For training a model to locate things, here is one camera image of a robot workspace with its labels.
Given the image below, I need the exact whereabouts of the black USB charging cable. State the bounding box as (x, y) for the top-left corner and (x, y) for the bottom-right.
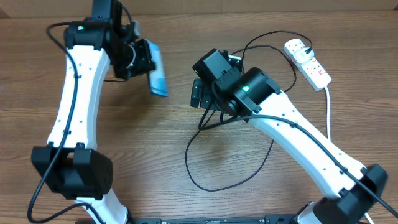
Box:
(185, 30), (313, 192)

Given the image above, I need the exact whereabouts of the blue Galaxy S24+ smartphone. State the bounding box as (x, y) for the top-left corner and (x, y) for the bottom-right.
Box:
(146, 39), (169, 97)

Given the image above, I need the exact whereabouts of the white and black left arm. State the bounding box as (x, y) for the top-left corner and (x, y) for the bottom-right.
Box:
(31, 0), (169, 223)

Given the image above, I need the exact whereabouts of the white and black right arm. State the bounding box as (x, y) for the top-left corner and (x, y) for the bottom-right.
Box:
(191, 49), (388, 223)

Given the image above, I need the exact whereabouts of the white charger plug adapter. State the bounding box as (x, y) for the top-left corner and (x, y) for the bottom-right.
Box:
(293, 48), (315, 65)

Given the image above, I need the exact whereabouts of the white power strip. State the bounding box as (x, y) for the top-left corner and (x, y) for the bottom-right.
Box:
(284, 39), (331, 91)

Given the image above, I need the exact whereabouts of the brown cardboard backdrop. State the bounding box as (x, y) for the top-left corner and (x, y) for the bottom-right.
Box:
(1, 0), (397, 19)

